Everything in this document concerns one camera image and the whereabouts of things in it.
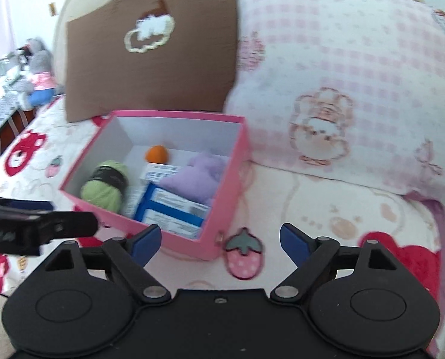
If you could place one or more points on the dark-haired plush doll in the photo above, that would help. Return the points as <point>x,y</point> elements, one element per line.
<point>24,52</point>

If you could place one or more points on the pink cardboard box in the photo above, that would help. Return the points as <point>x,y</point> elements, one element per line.
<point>185,246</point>

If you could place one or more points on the grey plush toy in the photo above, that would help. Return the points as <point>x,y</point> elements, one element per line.
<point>43,67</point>

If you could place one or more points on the green yarn ball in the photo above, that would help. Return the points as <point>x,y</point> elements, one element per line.
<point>102,194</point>

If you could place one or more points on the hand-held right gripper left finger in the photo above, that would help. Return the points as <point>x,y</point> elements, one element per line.
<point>147,243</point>

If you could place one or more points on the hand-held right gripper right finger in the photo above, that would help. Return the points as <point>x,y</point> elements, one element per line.
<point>293,243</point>

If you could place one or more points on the pink checked pillow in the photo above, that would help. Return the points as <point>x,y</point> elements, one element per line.
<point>338,63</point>

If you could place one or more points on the purple plush toy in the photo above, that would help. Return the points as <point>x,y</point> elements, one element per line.
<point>196,179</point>

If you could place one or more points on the brown pillow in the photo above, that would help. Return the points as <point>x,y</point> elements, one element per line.
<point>151,74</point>

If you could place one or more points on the small white packet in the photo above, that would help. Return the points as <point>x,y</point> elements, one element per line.
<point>159,174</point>

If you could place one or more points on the orange egg-shaped sponge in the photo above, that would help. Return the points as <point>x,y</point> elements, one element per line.
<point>157,155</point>

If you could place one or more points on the blue snack packet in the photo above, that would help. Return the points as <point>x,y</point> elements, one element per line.
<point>170,209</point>

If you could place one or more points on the printed bear blanket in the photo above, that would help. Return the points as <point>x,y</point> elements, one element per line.
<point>320,209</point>

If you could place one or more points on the small brown wall fixture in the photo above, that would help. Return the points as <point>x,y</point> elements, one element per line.
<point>52,9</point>

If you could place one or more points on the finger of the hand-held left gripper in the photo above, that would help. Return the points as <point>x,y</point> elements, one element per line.
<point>31,205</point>
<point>69,226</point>

